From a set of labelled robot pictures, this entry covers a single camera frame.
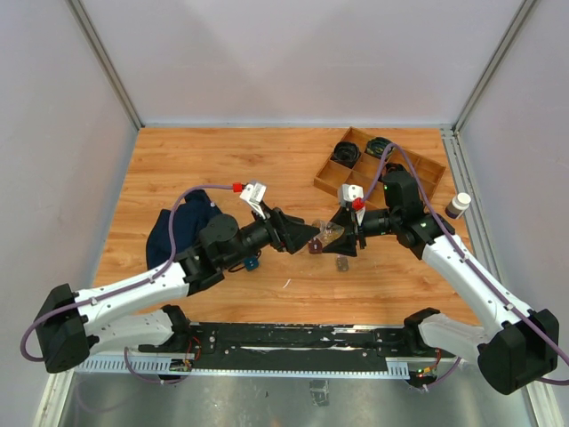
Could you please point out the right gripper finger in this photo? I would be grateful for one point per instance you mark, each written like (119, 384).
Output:
(344, 217)
(345, 245)

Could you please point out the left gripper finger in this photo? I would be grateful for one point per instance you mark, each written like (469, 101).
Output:
(284, 220)
(298, 235)

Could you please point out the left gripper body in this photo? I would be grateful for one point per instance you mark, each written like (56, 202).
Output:
(277, 237)

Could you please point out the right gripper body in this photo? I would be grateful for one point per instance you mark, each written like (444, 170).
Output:
(360, 230)

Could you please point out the grey pill box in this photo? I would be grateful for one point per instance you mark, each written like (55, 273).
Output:
(342, 263)

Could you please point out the clear glass pill jar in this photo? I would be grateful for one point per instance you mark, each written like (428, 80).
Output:
(328, 231)

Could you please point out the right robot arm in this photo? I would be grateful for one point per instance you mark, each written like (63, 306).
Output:
(513, 345)

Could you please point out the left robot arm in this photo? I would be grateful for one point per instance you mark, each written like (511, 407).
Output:
(72, 325)

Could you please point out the brown double pill box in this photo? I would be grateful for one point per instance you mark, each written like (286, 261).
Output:
(315, 246)

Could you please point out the teal pill box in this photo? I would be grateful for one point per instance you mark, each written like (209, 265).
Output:
(251, 263)

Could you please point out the wooden divided tray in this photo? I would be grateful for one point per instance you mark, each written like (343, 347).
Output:
(423, 146)

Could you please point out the black yellow rolled sock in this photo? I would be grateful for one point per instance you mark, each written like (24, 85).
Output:
(378, 146)

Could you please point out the dark blue cloth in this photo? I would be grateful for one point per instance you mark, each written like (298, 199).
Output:
(191, 216)

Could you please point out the dark bottle white cap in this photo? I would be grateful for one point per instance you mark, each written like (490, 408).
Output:
(458, 205)

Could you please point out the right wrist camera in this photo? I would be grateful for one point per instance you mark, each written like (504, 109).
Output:
(351, 197)

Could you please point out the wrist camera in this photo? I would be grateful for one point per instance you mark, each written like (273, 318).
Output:
(351, 197)
(253, 194)

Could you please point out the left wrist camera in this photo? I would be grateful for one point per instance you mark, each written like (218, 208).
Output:
(253, 194)

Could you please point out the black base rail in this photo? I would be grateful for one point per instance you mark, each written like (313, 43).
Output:
(291, 347)

